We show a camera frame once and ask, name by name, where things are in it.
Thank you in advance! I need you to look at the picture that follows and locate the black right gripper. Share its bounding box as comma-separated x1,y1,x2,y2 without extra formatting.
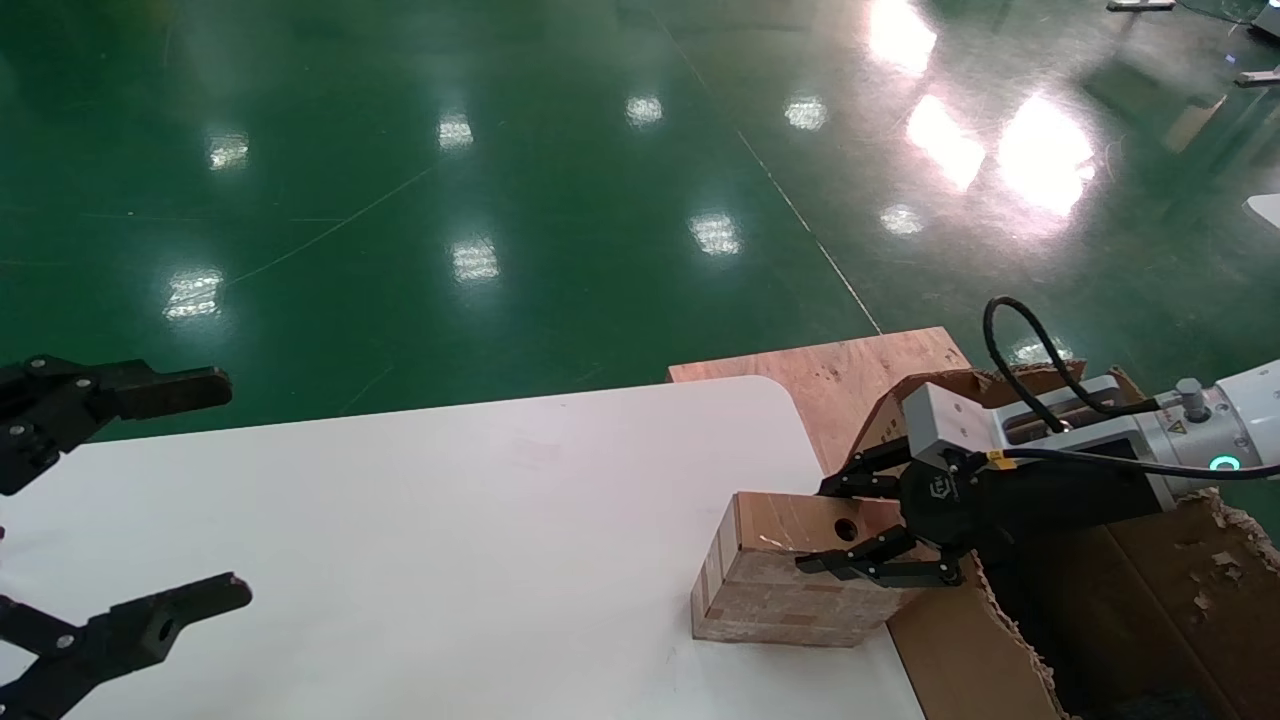
795,436,1168,589

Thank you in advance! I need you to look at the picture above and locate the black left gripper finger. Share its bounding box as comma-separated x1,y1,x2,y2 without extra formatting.
0,572,253,720
0,354,233,497

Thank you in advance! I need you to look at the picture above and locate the small cardboard box with hole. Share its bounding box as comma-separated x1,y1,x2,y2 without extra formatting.
690,490,967,648

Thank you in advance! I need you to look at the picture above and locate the big open cardboard box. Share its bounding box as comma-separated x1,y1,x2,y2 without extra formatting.
850,364,1280,720

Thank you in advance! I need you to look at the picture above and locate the wooden plywood board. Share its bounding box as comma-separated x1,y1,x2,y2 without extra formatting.
667,326,973,477

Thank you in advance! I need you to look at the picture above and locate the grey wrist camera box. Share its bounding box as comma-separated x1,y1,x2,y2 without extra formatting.
902,375,1153,472

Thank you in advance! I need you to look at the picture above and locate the thin black looped cable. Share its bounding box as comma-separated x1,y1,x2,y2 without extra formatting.
983,296,1161,434

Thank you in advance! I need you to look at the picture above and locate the thick black cable yellow tag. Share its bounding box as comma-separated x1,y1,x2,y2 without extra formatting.
985,447,1280,482

